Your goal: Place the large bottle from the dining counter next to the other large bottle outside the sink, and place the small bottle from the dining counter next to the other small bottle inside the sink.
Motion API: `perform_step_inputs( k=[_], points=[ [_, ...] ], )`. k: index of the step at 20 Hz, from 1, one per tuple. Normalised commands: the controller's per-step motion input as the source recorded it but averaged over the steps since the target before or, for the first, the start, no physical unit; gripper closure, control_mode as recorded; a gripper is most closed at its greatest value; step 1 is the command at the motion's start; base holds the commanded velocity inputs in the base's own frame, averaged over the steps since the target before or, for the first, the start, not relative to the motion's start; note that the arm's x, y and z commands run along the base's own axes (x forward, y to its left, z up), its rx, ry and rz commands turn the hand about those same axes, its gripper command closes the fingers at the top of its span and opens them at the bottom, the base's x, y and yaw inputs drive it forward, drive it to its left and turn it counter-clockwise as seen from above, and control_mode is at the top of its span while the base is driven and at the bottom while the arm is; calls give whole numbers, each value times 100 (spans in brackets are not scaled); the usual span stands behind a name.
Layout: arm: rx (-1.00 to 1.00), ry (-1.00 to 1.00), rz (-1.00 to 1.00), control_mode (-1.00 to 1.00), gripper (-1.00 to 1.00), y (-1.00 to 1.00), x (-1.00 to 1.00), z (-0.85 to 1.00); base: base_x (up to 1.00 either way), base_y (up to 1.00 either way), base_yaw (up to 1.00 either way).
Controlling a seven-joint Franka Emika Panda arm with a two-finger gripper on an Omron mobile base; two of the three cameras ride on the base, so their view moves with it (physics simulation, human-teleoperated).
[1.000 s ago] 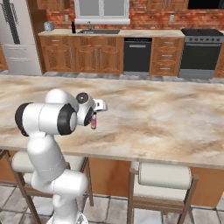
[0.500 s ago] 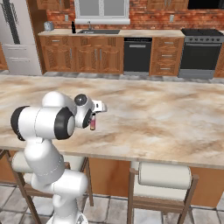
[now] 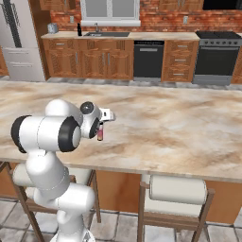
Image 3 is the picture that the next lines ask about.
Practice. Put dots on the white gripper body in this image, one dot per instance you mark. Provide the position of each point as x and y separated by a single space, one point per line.
107 114

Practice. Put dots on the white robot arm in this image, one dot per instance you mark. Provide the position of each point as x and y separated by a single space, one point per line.
47 135

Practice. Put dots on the small pink bottle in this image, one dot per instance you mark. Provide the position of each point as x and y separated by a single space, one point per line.
100 132

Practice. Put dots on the dark sink basin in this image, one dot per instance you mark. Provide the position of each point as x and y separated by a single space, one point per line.
107 34

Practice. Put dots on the large dark bottle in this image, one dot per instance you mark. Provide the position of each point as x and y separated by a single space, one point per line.
79 30

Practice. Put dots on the wooden cupboard run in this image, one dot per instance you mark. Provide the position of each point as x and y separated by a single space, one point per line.
91 60

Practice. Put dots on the wooden stool with white cushion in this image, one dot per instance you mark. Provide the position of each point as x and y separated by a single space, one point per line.
178 190
83 176

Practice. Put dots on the black dishwasher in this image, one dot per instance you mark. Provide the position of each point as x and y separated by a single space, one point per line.
148 60

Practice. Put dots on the silver tap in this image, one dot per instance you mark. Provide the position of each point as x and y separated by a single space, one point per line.
96 27

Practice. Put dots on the wooden drawer stack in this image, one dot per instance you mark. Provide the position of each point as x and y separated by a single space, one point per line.
180 61

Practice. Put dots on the white framed window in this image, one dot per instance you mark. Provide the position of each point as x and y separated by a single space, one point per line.
110 12

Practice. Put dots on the grey toaster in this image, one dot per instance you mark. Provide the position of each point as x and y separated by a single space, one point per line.
52 28

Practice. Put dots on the silver fridge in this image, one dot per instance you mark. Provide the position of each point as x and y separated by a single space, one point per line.
22 41

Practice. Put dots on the narrow wooden cupboard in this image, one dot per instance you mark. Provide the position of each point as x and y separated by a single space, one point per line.
3 63
237 69

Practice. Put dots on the silver black oven with hob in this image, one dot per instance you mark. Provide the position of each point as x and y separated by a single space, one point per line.
216 60

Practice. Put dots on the black microwave oven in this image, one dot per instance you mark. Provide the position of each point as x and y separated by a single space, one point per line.
222 4

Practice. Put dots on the grey wall socket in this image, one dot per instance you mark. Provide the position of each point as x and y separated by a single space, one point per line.
185 20
72 19

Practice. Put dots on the wooden wall cupboard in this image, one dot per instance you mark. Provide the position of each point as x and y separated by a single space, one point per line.
56 4
181 4

